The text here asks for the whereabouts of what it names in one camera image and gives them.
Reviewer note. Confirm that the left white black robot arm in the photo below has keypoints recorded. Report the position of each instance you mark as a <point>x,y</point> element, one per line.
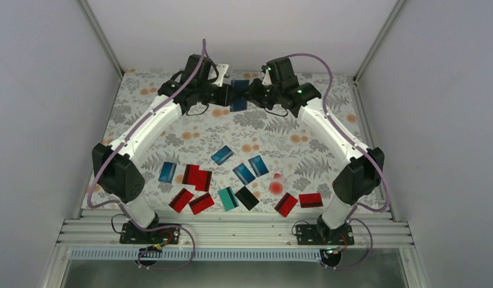
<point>116,165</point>

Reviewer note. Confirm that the red card black stripe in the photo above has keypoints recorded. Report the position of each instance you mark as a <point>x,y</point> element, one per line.
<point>201,203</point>

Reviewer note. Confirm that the teal card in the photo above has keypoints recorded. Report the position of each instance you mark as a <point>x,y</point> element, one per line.
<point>228,198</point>

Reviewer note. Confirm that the red card tilted right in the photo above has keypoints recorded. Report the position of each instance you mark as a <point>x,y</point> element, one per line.
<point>286,204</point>

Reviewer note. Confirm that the red card overlapping stack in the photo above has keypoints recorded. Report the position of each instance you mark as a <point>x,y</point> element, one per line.
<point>203,180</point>

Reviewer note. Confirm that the floral patterned table mat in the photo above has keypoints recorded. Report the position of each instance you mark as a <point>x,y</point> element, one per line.
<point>286,145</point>

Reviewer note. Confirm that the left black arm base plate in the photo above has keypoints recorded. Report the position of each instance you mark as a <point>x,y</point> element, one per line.
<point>130,234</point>

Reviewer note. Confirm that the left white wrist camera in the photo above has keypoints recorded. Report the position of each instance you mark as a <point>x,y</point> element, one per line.
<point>222,70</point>

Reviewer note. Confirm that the blue card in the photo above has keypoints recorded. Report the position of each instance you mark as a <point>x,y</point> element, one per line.
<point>167,172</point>
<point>243,174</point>
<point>258,166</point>
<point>222,155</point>

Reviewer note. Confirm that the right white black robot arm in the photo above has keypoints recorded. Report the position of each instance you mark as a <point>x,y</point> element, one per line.
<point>362,167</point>

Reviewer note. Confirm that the dark blue card holder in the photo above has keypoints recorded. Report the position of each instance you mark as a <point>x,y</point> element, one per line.
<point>239,103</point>

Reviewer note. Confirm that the white card red circle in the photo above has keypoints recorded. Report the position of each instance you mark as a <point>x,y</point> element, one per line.
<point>276,186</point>

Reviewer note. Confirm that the aluminium front rail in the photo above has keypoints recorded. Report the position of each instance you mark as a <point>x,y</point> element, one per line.
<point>236,234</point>

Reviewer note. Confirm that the blue card top centre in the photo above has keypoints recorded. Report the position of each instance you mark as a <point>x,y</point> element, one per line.
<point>222,155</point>

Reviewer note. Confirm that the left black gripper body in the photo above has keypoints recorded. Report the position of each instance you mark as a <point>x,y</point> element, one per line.
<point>220,99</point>

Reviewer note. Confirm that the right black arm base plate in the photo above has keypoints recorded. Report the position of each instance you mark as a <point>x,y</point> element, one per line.
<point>310,235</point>

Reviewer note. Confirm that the blue card far left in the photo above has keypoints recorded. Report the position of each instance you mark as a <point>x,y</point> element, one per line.
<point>167,172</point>

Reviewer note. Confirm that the red card upper stack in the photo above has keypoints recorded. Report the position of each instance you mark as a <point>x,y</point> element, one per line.
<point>191,175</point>

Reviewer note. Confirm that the red card far right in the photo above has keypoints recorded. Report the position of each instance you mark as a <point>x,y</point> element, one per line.
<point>310,200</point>

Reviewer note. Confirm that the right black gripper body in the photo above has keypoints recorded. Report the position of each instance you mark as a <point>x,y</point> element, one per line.
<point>266,98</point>

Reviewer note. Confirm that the red card lower left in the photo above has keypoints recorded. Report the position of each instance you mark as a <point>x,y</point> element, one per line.
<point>179,202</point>

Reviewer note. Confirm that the blue card centre right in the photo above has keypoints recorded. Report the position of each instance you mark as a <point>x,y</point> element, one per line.
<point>258,166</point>

